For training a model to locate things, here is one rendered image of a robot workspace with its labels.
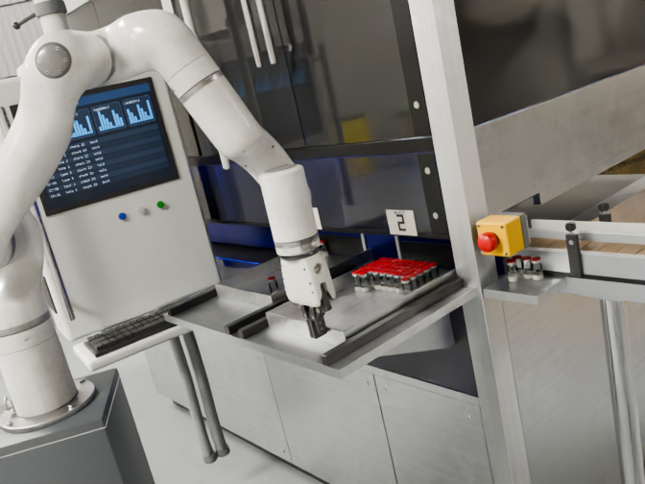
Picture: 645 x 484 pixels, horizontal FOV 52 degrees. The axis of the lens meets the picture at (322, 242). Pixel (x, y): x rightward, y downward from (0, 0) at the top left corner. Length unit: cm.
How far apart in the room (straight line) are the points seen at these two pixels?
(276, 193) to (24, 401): 65
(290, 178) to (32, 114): 46
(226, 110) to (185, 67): 10
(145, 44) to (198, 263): 105
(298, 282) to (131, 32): 53
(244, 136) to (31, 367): 61
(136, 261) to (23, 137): 86
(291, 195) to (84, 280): 98
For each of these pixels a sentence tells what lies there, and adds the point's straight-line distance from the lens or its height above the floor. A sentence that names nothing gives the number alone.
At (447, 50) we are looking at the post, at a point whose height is 137.
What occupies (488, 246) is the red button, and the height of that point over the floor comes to 99.
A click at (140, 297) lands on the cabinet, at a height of 86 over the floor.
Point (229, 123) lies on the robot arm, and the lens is 117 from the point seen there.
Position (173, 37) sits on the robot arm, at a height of 150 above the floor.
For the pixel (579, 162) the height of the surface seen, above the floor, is 104.
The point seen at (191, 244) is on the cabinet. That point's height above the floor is 96.
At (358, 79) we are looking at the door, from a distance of 153.
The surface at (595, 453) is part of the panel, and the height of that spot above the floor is 26.
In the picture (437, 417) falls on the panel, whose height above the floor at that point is 51.
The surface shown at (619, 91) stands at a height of 117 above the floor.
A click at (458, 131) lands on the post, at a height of 122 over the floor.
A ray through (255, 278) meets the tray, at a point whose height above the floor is 88.
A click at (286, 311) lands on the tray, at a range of 149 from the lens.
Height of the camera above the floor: 140
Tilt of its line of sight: 14 degrees down
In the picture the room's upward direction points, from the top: 13 degrees counter-clockwise
